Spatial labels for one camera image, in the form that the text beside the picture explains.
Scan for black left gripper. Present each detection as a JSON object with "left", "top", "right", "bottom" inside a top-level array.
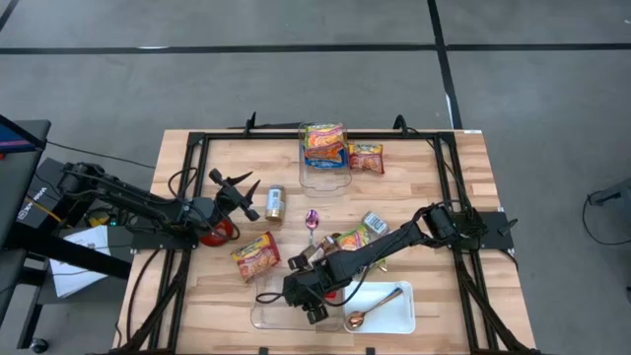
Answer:
[{"left": 196, "top": 170, "right": 261, "bottom": 231}]

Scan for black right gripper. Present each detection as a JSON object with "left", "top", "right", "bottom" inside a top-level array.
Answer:
[{"left": 283, "top": 250, "right": 354, "bottom": 325}]

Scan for white lid dried flakes jar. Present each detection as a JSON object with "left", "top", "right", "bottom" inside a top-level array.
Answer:
[{"left": 264, "top": 183, "right": 287, "bottom": 222}]

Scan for copper spoon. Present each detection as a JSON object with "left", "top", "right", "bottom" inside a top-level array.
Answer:
[{"left": 344, "top": 287, "right": 404, "bottom": 330}]

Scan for red roast beef ramen packet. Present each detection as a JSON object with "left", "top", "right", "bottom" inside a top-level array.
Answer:
[{"left": 230, "top": 231, "right": 282, "bottom": 284}]

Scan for lime chili ramen packet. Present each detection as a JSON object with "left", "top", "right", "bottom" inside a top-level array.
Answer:
[{"left": 335, "top": 224, "right": 390, "bottom": 273}]

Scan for yellow orange ramen packet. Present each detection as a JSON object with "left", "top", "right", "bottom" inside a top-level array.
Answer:
[{"left": 304, "top": 122, "right": 345, "bottom": 149}]

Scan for furikake jar white label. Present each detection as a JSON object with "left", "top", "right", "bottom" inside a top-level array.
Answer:
[{"left": 361, "top": 210, "right": 390, "bottom": 237}]

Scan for red yellow ramen packet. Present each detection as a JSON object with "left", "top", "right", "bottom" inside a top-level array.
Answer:
[{"left": 347, "top": 142, "right": 386, "bottom": 176}]

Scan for clear plastic storage bin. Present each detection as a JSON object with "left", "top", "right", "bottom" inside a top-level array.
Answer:
[
  {"left": 249, "top": 265, "right": 346, "bottom": 332},
  {"left": 297, "top": 121, "right": 353, "bottom": 199}
]

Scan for red round object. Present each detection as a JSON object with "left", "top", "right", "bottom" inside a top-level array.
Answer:
[{"left": 199, "top": 219, "right": 236, "bottom": 248}]

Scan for orange brown snack packet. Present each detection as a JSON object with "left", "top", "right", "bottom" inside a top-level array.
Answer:
[{"left": 303, "top": 233, "right": 342, "bottom": 262}]

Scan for iridescent pink spoon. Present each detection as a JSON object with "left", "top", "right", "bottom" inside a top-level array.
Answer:
[{"left": 304, "top": 208, "right": 320, "bottom": 248}]

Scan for white plastic tray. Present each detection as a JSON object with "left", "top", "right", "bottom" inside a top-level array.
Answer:
[{"left": 343, "top": 280, "right": 417, "bottom": 335}]

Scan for blue ramen packet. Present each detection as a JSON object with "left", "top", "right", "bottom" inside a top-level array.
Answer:
[{"left": 306, "top": 155, "right": 350, "bottom": 171}]

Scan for black metal stand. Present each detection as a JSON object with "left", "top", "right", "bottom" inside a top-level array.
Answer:
[{"left": 0, "top": 216, "right": 134, "bottom": 349}]

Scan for white paper sheets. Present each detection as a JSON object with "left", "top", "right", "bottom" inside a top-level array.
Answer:
[{"left": 48, "top": 225, "right": 112, "bottom": 300}]

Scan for black equipment box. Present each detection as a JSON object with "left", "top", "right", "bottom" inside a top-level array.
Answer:
[{"left": 17, "top": 157, "right": 65, "bottom": 228}]

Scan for black desk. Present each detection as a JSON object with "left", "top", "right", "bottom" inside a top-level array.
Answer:
[{"left": 0, "top": 113, "right": 53, "bottom": 248}]

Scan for grey floor equipment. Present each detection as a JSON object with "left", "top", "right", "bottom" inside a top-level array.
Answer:
[{"left": 585, "top": 177, "right": 631, "bottom": 208}]

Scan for black metal table frame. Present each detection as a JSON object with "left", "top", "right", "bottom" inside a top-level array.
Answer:
[{"left": 110, "top": 128, "right": 541, "bottom": 355}]

